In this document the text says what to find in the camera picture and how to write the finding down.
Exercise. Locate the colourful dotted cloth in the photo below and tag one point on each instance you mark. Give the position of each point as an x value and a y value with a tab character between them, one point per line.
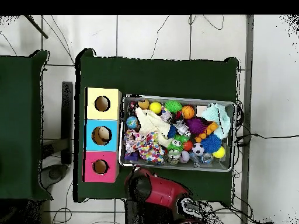
149	149

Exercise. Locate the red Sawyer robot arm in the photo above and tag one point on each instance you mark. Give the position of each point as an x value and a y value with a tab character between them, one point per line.
163	191

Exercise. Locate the wooden box with three holes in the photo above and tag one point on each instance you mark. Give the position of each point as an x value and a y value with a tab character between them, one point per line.
109	144

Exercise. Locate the silver mesh bin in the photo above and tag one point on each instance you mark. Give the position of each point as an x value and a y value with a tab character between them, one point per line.
219	164

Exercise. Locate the cream knitted cloth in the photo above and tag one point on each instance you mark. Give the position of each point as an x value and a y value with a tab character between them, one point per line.
151	123

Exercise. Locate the smooth yellow ball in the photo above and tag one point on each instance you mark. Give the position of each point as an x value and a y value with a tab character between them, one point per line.
155	107

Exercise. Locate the blue globe ball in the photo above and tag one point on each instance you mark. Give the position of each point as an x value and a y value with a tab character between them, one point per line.
132	122

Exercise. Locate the green spiky rubber ball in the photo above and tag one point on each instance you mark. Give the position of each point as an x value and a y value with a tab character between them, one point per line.
172	106

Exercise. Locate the orange toy basketball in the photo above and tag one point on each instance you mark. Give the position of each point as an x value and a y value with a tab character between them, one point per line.
188	112

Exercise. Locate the purple spiky ball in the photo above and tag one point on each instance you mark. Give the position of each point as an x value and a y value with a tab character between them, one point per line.
195	126

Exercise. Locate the dark green tablecloth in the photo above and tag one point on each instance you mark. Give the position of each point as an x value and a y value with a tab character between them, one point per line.
163	77
21	116

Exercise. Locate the small soccer ball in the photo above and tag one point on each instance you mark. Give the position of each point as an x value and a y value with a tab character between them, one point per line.
198	149

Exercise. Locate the blue spiky rubber ball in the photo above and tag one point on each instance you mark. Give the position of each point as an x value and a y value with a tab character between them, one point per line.
211	143

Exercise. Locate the mint green cloth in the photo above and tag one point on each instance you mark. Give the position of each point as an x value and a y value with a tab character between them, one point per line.
217	114

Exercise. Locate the dark metal rod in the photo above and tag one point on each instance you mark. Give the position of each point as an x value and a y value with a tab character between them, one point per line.
37	27

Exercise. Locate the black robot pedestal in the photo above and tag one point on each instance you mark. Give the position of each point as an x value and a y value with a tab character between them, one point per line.
140	217

